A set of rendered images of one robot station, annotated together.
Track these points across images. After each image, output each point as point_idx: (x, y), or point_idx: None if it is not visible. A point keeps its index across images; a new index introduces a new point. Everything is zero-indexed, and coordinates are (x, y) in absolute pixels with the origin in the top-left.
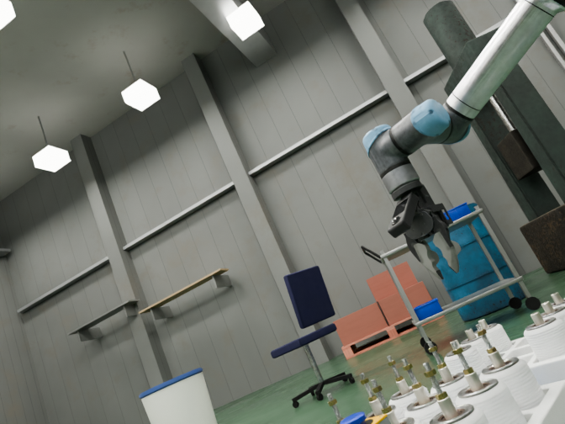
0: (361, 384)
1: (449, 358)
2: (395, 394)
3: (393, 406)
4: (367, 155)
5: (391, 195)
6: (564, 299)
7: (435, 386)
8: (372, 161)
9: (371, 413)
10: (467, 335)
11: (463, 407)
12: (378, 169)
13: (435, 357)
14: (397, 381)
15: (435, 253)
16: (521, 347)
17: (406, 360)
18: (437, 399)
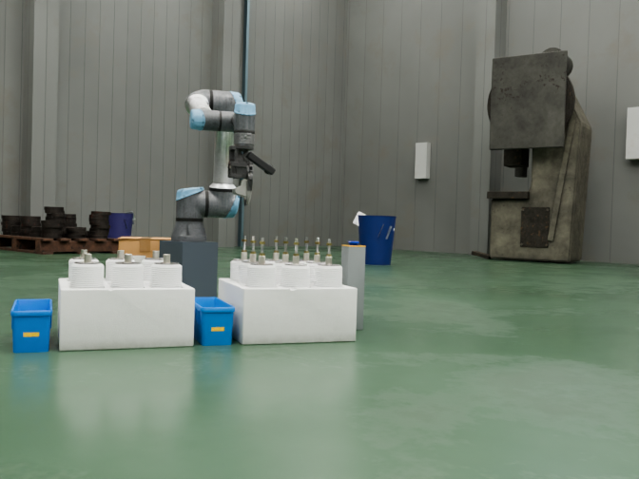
0: (299, 244)
1: (181, 265)
2: (262, 264)
3: (287, 263)
4: (253, 114)
5: (251, 145)
6: (78, 258)
7: (307, 247)
8: (253, 121)
9: (295, 264)
10: (131, 258)
11: (300, 259)
12: (254, 127)
13: (254, 246)
14: (264, 255)
15: (237, 188)
16: (106, 283)
17: (284, 239)
18: (308, 252)
